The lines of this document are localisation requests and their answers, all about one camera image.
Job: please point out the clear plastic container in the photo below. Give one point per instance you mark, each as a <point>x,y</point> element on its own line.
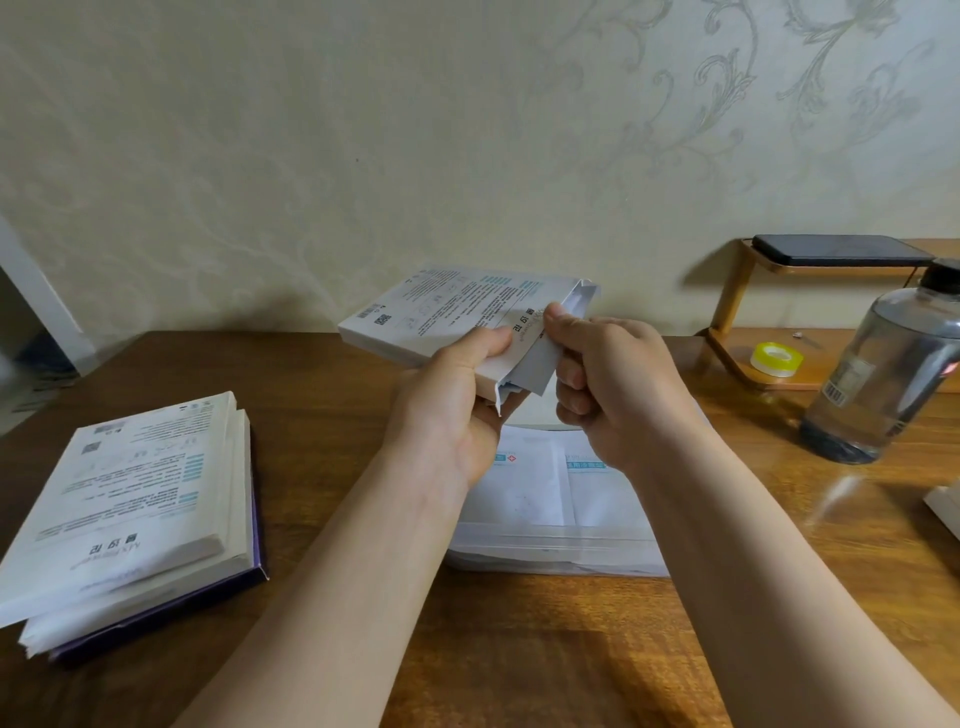
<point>525,551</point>

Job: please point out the person's right forearm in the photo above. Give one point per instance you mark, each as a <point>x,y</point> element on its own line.
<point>780,600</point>

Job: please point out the person's left forearm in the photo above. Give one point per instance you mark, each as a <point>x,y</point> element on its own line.
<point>330,600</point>

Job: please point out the white bookshelf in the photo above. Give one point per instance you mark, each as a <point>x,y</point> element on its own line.
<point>45,300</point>

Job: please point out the dark blue bundle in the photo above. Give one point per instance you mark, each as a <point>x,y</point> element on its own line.
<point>52,356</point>

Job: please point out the stack of white boxes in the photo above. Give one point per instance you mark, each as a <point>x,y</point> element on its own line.
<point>435,307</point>
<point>127,510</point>

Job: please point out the white papers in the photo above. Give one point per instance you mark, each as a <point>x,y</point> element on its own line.
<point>30,401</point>

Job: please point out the person's right hand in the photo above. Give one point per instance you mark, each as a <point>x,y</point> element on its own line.
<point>630,390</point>

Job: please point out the clear bottle with black cap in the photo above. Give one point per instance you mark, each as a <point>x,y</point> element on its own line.
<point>885,367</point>

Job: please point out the small wooden desk shelf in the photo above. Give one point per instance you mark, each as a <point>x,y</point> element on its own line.
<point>731,364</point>

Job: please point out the person's left hand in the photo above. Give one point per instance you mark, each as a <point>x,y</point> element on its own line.
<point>442,420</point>

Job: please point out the black smartphone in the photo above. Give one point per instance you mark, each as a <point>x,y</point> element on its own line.
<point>840,250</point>

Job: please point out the yellow tape roll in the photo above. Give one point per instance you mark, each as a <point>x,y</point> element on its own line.
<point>776,360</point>

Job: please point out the white box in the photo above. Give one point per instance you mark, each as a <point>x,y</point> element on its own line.
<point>946,510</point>

